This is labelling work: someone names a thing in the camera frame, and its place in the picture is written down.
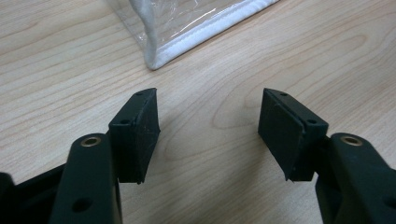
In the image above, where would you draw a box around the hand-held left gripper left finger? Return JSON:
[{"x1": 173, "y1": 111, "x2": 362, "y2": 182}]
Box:
[{"x1": 107, "y1": 87, "x2": 162, "y2": 185}]

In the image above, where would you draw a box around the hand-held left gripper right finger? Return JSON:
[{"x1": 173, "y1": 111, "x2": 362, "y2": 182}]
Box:
[{"x1": 257, "y1": 87, "x2": 330, "y2": 183}]

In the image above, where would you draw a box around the clear plastic bag white trim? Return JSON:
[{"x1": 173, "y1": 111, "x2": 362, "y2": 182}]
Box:
[{"x1": 106, "y1": 0, "x2": 280, "y2": 71}]

